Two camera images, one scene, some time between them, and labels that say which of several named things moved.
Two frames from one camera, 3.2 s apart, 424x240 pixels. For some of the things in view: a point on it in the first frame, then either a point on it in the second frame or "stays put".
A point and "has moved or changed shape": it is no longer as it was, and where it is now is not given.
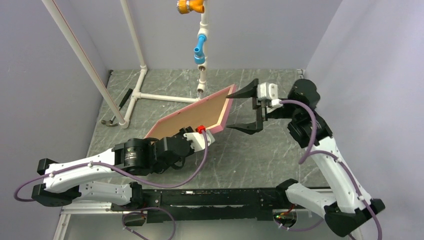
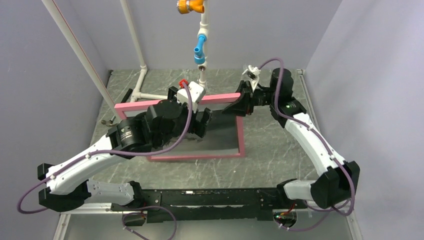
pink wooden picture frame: (212, 112) has moved or changed shape
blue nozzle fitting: (199, 57) stays put
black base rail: (179, 205) stays put
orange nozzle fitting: (184, 6) stays put
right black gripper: (250, 91) -> (243, 106)
